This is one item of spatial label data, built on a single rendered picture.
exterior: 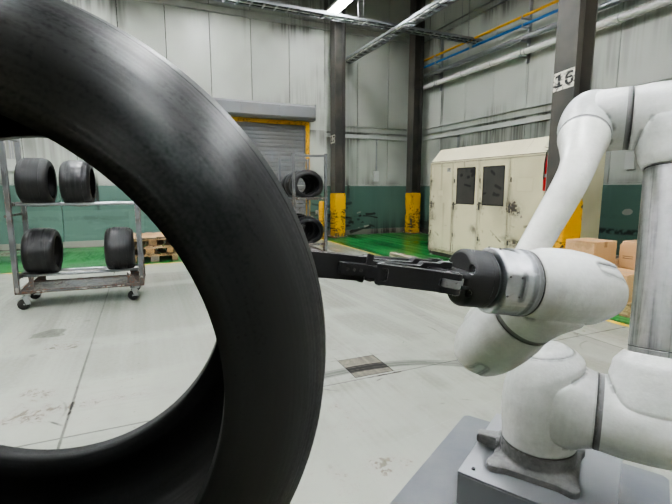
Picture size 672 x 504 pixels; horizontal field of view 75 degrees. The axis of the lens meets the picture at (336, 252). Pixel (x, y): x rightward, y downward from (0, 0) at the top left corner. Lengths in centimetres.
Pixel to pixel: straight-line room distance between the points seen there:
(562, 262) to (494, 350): 18
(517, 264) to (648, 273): 49
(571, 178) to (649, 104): 25
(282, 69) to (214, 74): 176
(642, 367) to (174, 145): 91
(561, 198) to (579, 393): 39
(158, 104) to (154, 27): 1167
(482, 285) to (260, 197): 32
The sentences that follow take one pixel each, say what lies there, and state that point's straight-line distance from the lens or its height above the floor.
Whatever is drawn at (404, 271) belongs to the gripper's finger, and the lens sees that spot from 50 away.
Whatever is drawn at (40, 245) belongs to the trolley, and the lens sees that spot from 580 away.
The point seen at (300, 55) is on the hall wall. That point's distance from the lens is 1259.
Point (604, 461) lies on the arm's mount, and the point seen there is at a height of 73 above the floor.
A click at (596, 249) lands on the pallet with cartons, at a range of 562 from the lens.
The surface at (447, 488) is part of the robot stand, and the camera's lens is 117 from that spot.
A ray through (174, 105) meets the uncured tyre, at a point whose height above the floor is 139.
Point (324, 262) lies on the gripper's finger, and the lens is 51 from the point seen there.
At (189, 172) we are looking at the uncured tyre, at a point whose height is 135.
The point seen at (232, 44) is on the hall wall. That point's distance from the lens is 1216.
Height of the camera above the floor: 134
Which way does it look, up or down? 8 degrees down
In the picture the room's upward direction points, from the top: straight up
